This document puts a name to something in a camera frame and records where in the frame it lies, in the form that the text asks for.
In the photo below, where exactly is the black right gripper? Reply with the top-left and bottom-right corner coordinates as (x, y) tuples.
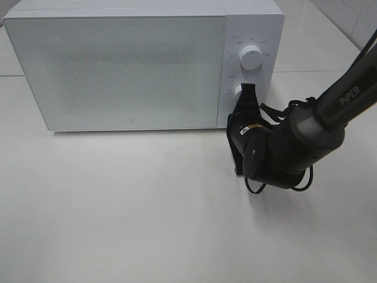
(226, 83), (280, 177)

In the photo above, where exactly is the white timer knob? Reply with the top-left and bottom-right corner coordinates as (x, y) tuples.
(234, 84), (242, 100)

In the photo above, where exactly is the white microwave door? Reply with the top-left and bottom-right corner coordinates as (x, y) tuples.
(5, 17), (225, 131)

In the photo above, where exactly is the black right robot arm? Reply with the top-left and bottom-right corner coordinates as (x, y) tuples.
(226, 47), (376, 191)

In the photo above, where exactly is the upper white power knob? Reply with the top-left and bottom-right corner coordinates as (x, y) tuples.
(239, 43), (263, 70)

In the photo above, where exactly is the white microwave oven body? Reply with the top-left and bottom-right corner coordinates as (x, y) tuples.
(2, 1), (285, 131)

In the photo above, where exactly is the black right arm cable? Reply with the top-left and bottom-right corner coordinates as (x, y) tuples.
(243, 164), (314, 195)

